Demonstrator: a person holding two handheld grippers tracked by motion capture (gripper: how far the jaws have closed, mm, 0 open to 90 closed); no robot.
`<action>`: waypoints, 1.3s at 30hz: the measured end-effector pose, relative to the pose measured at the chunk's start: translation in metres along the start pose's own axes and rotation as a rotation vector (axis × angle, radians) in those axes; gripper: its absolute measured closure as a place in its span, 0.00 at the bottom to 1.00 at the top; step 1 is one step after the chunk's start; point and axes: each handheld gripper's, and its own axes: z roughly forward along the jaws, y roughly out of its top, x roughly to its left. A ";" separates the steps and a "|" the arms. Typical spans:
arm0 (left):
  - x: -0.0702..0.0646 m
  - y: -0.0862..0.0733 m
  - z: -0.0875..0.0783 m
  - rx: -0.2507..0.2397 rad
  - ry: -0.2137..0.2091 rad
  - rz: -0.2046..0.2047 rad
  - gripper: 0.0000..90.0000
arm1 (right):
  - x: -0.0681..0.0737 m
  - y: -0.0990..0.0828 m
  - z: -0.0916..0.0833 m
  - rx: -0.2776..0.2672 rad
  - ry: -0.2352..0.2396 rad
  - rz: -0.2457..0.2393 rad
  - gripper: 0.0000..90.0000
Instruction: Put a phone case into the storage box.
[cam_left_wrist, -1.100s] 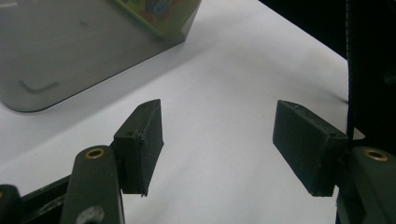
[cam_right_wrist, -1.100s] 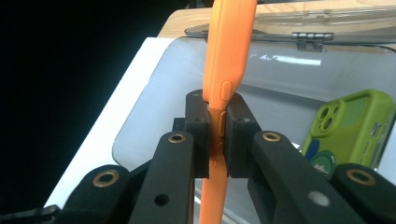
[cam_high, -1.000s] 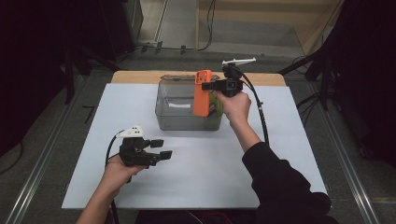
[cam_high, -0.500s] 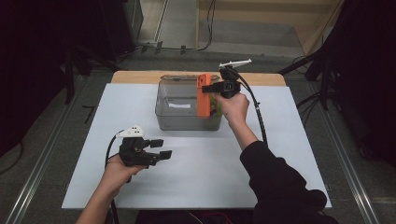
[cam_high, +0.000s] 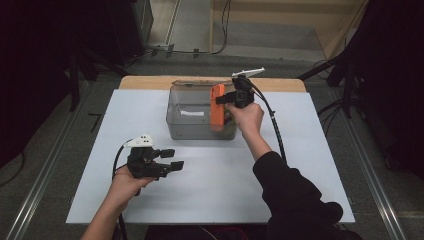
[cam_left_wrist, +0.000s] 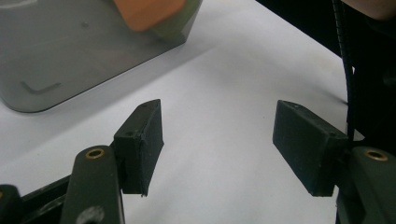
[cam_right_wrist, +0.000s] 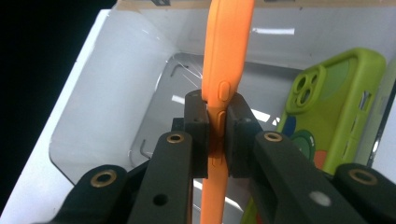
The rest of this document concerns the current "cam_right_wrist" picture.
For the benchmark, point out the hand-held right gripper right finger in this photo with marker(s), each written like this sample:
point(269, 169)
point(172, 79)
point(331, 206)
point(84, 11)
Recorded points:
point(241, 140)

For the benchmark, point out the green cartoon phone case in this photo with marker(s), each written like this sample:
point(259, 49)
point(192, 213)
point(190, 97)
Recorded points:
point(342, 109)

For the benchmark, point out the grey transparent plastic box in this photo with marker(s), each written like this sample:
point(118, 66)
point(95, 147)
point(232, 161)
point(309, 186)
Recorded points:
point(106, 102)

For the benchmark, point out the orange phone case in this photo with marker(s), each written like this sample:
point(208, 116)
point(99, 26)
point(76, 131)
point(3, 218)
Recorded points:
point(225, 46)

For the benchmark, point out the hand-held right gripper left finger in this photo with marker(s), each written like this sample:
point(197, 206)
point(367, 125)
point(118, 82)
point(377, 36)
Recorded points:
point(197, 140)

